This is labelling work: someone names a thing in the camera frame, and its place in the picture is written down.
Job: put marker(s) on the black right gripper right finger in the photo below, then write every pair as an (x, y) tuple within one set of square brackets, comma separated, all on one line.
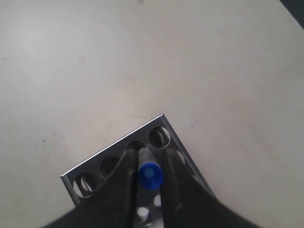
[(186, 204)]

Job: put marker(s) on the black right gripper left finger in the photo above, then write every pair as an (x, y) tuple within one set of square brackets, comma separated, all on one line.
[(113, 202)]

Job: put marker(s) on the blue-capped tube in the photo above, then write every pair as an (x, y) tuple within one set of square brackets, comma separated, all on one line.
[(150, 173)]

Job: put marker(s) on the stainless steel test tube rack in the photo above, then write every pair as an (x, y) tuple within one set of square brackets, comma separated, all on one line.
[(157, 135)]

